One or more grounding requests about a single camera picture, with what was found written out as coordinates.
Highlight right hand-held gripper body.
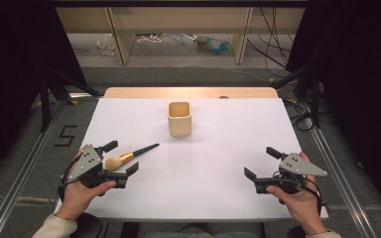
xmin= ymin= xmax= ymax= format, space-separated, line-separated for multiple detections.
xmin=253 ymin=152 xmax=328 ymax=195

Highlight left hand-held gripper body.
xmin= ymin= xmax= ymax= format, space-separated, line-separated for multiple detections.
xmin=66 ymin=144 xmax=129 ymax=189

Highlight makeup brush with gold ferrule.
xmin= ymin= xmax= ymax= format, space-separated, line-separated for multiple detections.
xmin=104 ymin=142 xmax=161 ymax=173

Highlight beige square brush holder cup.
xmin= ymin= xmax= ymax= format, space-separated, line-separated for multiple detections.
xmin=167 ymin=100 xmax=192 ymax=138

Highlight person's right hand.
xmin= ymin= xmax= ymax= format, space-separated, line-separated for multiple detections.
xmin=265 ymin=151 xmax=328 ymax=237

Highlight person's left hand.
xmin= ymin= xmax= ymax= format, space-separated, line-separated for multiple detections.
xmin=55 ymin=144 xmax=117 ymax=222

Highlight black chair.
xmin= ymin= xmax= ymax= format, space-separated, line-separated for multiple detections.
xmin=73 ymin=211 xmax=140 ymax=238

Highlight white table board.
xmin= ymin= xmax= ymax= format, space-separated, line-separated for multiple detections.
xmin=54 ymin=97 xmax=329 ymax=222

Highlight black metal stand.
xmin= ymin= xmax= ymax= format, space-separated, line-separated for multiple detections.
xmin=39 ymin=69 xmax=101 ymax=134
xmin=270 ymin=60 xmax=322 ymax=130

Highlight wooden table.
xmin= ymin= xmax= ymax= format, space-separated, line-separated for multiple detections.
xmin=103 ymin=86 xmax=280 ymax=99

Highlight person's legs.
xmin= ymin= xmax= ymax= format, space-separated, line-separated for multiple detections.
xmin=137 ymin=221 xmax=263 ymax=238

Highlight clear plastic bag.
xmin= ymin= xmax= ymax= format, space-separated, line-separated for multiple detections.
xmin=95 ymin=32 xmax=118 ymax=57

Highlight black curtain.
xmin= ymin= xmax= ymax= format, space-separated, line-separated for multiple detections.
xmin=0 ymin=0 xmax=89 ymax=191
xmin=285 ymin=0 xmax=381 ymax=227

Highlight colourful plastic packaging pile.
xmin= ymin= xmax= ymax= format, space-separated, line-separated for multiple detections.
xmin=193 ymin=34 xmax=235 ymax=57

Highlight light wooden shelf unit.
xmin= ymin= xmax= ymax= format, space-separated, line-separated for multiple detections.
xmin=56 ymin=5 xmax=308 ymax=65

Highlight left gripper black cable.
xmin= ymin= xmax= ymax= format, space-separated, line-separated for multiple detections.
xmin=58 ymin=154 xmax=82 ymax=201

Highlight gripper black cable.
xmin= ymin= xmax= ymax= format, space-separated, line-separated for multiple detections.
xmin=58 ymin=154 xmax=82 ymax=201
xmin=297 ymin=177 xmax=326 ymax=214

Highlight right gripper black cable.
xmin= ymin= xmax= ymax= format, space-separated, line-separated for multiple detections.
xmin=297 ymin=177 xmax=326 ymax=214

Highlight black floor cable tangle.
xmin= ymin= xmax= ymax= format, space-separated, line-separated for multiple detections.
xmin=283 ymin=98 xmax=316 ymax=133

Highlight aluminium floor rail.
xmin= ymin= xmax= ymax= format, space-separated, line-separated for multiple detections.
xmin=305 ymin=115 xmax=379 ymax=238
xmin=0 ymin=101 xmax=67 ymax=238

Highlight thin white floor cable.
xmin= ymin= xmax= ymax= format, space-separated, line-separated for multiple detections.
xmin=223 ymin=66 xmax=270 ymax=84

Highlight hanging black cable bundle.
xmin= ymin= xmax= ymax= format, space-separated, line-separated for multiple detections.
xmin=245 ymin=7 xmax=295 ymax=79

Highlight white cord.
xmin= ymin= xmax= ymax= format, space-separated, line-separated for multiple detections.
xmin=136 ymin=33 xmax=167 ymax=45

